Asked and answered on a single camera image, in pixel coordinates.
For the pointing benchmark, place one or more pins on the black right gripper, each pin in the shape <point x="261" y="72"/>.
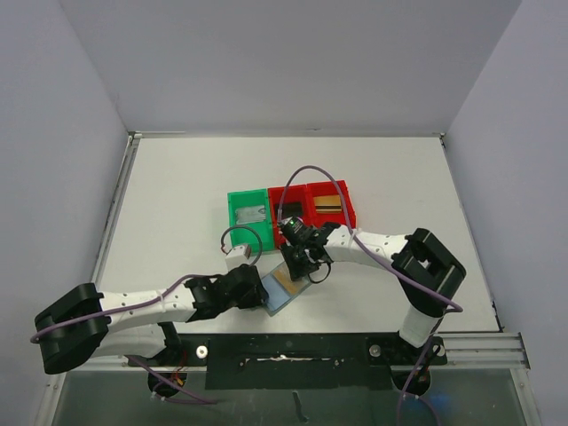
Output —
<point x="300" y="264"/>

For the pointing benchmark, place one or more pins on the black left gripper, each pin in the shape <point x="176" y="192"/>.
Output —
<point x="257" y="296"/>

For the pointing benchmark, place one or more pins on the gold card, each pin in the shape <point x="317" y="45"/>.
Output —
<point x="327" y="204"/>
<point x="292" y="287"/>

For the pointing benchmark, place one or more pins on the grey-green card holder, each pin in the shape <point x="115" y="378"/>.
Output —
<point x="278" y="298"/>

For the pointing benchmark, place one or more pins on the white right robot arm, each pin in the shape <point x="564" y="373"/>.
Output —
<point x="428" y="272"/>

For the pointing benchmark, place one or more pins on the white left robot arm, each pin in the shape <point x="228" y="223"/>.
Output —
<point x="86" y="323"/>

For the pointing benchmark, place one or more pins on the black card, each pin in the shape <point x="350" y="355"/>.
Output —
<point x="292" y="209"/>

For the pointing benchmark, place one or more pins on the silver VIP card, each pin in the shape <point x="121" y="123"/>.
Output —
<point x="250" y="215"/>

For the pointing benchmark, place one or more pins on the red plastic bin right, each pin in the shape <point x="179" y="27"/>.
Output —
<point x="327" y="188"/>

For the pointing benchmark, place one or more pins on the red plastic bin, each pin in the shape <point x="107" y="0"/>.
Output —
<point x="294" y="193"/>
<point x="327" y="188"/>

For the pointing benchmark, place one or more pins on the red plastic bin middle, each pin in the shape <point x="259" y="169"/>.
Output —
<point x="294" y="193"/>

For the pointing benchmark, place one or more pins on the green plastic bin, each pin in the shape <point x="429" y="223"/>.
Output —
<point x="237" y="200"/>

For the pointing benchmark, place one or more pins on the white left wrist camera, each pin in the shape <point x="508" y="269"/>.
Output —
<point x="237" y="256"/>

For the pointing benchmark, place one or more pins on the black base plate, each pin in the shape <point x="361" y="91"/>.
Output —
<point x="375" y="361"/>

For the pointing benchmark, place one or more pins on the aluminium frame rail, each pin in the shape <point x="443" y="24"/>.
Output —
<point x="54" y="387"/>

